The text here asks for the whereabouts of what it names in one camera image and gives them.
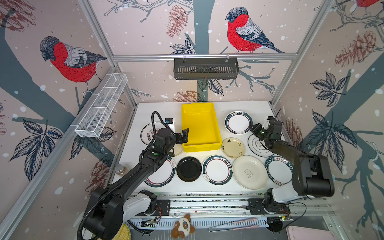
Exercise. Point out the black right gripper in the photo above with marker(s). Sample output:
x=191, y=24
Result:
x=256, y=130

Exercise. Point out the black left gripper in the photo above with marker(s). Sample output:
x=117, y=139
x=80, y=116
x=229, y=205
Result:
x=185, y=136

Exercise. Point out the white plate thin green rings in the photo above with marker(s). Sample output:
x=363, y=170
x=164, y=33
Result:
x=256, y=147

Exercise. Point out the white plate green red rim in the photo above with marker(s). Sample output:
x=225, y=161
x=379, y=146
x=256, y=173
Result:
x=238, y=122

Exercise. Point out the small cream plate red stamps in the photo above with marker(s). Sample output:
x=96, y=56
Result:
x=233, y=148

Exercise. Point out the large cream plate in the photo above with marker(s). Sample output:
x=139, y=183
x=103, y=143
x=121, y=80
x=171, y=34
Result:
x=250, y=172

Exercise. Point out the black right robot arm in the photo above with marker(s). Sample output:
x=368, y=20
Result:
x=311, y=173

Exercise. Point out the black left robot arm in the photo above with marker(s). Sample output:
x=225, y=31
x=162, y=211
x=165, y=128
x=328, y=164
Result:
x=110, y=207

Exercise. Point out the yellow plastic bin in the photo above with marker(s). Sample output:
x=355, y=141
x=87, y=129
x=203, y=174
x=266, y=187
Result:
x=204, y=132

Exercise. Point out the black round plate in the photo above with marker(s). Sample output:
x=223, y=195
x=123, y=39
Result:
x=189, y=169

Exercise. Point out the white plate red Chinese characters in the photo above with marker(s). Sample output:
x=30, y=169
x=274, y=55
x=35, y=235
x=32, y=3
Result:
x=147, y=133

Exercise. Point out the white plate green lettered rim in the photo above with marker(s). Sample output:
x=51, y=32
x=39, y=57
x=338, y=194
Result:
x=279, y=170

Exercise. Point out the white plate green rim left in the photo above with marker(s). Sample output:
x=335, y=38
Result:
x=163, y=175

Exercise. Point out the white plate green rim centre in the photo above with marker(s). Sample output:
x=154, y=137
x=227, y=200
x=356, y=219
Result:
x=217, y=170

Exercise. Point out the small glass jar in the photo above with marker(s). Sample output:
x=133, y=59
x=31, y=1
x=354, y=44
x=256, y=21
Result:
x=120, y=170

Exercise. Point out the pink chopsticks tongs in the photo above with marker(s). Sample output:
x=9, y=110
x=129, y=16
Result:
x=236, y=225

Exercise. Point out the plush panda toy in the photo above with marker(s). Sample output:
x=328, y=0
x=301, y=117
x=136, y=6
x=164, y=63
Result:
x=183, y=227

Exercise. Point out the pink tray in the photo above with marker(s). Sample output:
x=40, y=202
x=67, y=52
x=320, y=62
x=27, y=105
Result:
x=300, y=233

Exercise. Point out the woven bamboo mat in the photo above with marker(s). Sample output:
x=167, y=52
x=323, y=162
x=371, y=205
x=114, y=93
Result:
x=124, y=233

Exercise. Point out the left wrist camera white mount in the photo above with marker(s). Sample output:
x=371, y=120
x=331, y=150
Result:
x=170, y=123

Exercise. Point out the black hanging wire basket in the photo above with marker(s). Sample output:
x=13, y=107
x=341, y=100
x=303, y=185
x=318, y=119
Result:
x=206, y=69

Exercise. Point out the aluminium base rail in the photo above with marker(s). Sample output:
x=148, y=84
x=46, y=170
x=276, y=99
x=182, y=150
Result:
x=212, y=210

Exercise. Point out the aluminium frame horizontal bar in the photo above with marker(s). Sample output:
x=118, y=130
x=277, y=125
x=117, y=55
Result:
x=166, y=58

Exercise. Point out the white wire mesh shelf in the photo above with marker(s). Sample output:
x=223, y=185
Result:
x=98, y=114

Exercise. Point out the aluminium frame corner post right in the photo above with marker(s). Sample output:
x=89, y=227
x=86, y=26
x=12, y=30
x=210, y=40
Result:
x=310, y=35

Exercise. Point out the aluminium frame corner post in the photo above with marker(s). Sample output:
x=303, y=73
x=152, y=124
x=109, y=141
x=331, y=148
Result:
x=310, y=35
x=107, y=49

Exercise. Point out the aluminium frame corner post left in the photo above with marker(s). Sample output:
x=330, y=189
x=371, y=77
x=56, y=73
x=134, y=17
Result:
x=107, y=49

